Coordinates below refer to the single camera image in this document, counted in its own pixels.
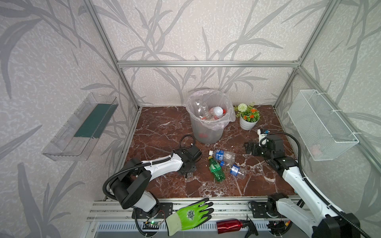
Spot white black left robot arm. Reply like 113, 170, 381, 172
102, 134, 202, 217

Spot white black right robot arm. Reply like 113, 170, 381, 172
244, 130, 369, 238

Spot green soda bottle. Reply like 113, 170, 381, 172
208, 156, 225, 182

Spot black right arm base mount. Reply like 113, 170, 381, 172
248, 193, 289, 219

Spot green black work glove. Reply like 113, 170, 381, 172
165, 198, 214, 237

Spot green circuit board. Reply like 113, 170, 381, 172
142, 219, 165, 231

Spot clear acrylic wall shelf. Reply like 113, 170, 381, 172
42, 93, 119, 162

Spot clear bottle red white label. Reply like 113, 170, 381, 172
193, 99, 213, 120

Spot aluminium frame rails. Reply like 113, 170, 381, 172
90, 1, 381, 238

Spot clear bottle blue label large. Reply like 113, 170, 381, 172
209, 149, 236, 163

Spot grey mesh waste bin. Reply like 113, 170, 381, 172
187, 89, 234, 145

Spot white pot artificial flowers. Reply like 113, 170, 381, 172
234, 103, 261, 131

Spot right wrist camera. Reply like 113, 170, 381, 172
258, 129, 270, 147

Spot red spray bottle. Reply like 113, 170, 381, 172
216, 216, 259, 238

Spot clear plastic bin liner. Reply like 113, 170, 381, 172
184, 88, 237, 133

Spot grey bottle red label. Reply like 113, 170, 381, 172
209, 106, 226, 120

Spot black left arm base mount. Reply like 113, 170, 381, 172
132, 202, 174, 219

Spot white wire wall basket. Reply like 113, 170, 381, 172
288, 89, 359, 161

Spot crushed bottle blue label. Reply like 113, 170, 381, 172
220, 161, 247, 179

